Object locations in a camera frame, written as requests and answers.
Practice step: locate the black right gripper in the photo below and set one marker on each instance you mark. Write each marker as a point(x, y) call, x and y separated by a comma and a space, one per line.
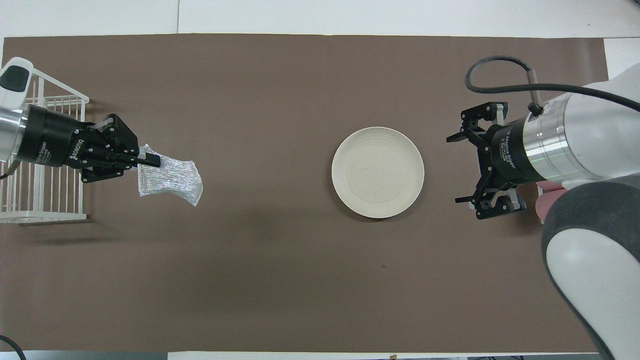
point(507, 155)

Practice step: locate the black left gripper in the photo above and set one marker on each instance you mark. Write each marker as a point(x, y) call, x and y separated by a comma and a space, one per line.
point(50, 140)

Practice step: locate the clear crinkly packet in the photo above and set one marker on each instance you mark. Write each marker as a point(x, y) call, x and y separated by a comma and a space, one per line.
point(172, 180)

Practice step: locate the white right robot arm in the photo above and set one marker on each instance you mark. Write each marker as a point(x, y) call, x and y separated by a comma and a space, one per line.
point(600, 130)

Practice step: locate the cream round plate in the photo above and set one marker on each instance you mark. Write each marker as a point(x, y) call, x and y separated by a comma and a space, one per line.
point(377, 172)

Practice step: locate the pink plastic cup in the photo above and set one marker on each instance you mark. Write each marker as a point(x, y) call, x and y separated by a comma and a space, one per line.
point(542, 210)
point(550, 186)

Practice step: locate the brown table mat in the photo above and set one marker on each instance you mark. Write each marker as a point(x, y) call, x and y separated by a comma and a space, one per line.
point(280, 275)

